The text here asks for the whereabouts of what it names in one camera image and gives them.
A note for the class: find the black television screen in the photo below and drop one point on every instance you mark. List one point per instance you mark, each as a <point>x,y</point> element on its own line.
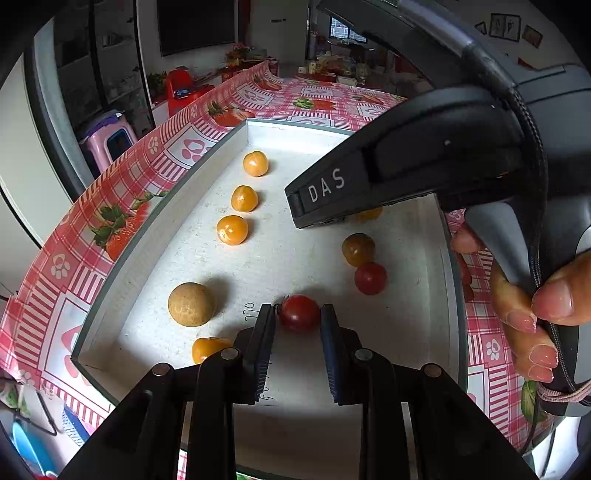
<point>185,25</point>

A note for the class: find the pink strawberry tablecloth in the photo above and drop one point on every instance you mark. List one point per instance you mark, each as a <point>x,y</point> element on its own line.
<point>65,278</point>

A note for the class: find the red plastic chair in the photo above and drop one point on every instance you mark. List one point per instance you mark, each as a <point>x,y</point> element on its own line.
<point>181,90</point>

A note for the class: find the white shallow box tray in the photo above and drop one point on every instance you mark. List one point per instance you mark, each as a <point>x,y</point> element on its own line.
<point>417,319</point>

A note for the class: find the right human hand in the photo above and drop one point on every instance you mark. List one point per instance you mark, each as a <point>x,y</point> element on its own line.
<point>563,300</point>

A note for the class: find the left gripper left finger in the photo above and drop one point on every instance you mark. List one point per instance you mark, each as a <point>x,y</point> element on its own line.
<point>254,345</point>

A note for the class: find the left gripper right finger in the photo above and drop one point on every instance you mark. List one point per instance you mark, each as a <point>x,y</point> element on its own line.
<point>339,345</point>

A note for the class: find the pink plastic stool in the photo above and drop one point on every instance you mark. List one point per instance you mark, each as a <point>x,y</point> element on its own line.
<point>105,139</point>

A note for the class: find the brown-orange cherry tomato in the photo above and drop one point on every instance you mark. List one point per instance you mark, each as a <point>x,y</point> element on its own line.
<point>358,249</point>

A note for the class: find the dark yellow cherry tomato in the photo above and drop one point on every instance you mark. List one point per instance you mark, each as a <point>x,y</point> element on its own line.
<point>369,215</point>

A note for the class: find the red cherry tomato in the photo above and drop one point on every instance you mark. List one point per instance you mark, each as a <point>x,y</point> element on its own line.
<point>299,314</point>
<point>371,278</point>

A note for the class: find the tan longan fruit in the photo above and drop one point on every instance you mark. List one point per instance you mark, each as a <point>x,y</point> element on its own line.
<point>191,304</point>

